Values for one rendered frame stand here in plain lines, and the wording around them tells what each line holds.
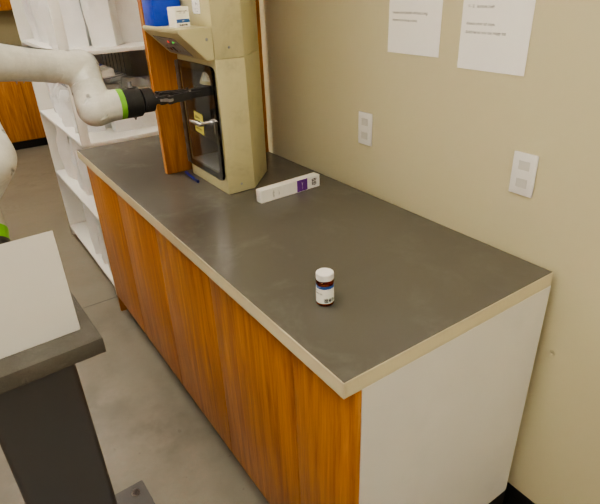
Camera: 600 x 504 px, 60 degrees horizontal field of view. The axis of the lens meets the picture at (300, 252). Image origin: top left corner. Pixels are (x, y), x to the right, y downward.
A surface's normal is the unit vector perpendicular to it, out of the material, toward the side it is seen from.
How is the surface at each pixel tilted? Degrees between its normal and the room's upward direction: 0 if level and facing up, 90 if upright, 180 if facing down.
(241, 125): 90
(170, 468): 0
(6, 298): 90
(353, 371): 1
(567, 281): 90
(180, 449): 0
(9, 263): 90
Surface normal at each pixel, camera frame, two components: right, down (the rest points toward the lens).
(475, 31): -0.82, 0.29
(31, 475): 0.60, 0.36
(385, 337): -0.04, -0.88
